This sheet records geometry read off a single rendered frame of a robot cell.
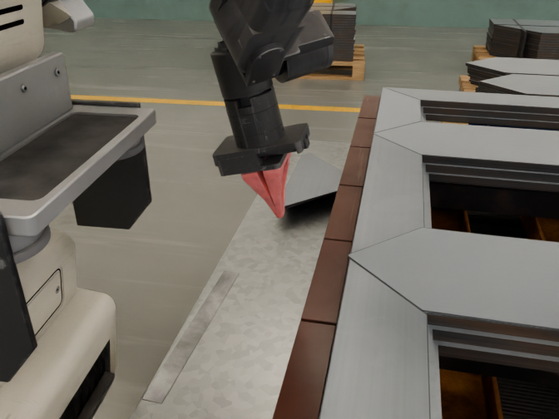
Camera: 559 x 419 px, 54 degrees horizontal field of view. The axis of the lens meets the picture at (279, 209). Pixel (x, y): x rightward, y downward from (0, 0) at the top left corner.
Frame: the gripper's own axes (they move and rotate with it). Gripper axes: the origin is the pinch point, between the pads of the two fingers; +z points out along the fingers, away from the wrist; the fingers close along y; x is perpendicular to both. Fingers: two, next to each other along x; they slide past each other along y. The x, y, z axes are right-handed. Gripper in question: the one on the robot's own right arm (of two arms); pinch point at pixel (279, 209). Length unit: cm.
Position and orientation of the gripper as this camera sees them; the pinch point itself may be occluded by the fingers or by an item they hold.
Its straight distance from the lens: 66.2
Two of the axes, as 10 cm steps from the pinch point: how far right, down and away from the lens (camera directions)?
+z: 2.3, 8.8, 4.2
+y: -9.5, 1.2, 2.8
